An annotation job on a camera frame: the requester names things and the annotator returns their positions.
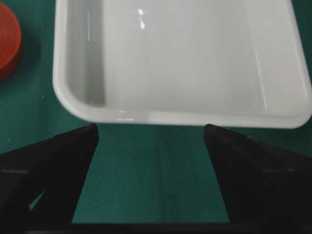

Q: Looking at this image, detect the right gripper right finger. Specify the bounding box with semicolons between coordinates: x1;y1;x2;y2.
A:
204;124;312;234

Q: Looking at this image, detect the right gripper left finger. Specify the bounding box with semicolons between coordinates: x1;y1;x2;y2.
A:
0;124;98;234

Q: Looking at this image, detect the red tape roll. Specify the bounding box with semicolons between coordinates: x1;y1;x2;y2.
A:
0;2;22;81

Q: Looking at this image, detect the white plastic tray case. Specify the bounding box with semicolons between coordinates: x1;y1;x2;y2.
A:
53;0;312;129

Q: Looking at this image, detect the green table cloth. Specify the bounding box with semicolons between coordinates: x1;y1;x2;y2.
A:
0;0;312;223

